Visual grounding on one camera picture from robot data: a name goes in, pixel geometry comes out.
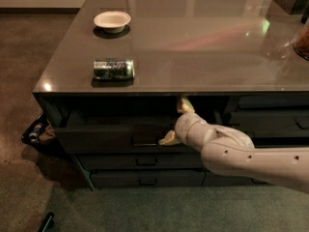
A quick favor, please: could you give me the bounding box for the dark grey drawer cabinet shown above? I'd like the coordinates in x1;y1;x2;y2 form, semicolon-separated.
34;0;309;189

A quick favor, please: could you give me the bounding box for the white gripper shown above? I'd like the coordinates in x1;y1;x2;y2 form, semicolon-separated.
158;96;217;152

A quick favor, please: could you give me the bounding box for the left bottom drawer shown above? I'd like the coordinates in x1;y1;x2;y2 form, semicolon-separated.
90;170;205;189

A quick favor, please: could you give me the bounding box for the black object on floor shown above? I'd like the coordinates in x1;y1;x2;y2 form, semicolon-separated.
38;212;54;232

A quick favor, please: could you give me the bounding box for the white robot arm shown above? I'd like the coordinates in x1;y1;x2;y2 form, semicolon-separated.
159;97;309;193

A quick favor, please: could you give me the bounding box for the right upper drawer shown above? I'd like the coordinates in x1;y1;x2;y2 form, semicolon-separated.
225;110;309;138

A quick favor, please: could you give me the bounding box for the grey top drawer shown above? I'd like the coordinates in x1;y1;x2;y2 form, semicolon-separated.
53;108;197;155

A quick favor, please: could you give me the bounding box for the green soda can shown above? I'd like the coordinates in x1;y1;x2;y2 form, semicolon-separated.
93;58;134;80

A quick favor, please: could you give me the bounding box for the left middle drawer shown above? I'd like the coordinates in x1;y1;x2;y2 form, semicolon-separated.
77;153;203;170

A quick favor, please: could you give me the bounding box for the glass jar with snacks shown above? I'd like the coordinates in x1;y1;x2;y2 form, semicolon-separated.
294;19;309;61

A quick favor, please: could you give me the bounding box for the white bowl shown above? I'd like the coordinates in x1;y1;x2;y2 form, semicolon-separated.
94;11;131;34

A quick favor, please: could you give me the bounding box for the black floor bin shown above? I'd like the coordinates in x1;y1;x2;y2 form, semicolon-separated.
21;113;59;156

